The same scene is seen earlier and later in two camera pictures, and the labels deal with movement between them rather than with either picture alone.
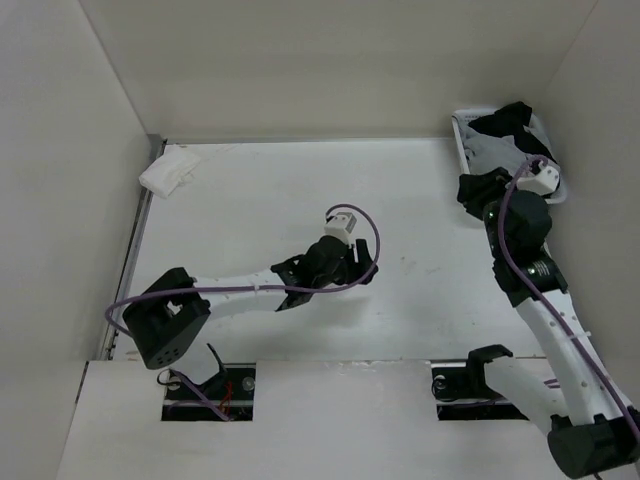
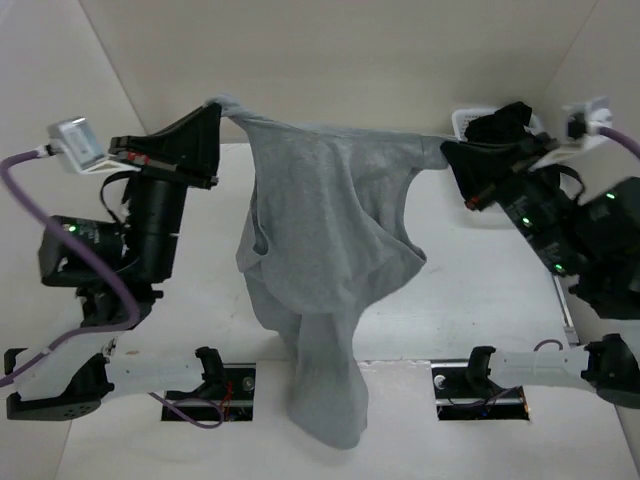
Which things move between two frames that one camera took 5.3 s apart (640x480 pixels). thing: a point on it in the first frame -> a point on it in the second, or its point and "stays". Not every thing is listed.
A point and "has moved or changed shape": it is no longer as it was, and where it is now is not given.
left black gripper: [361, 257] -> [194, 148]
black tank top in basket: [511, 121] stays
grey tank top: [484, 152] has moved or changed shape
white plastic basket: [460, 117] stays
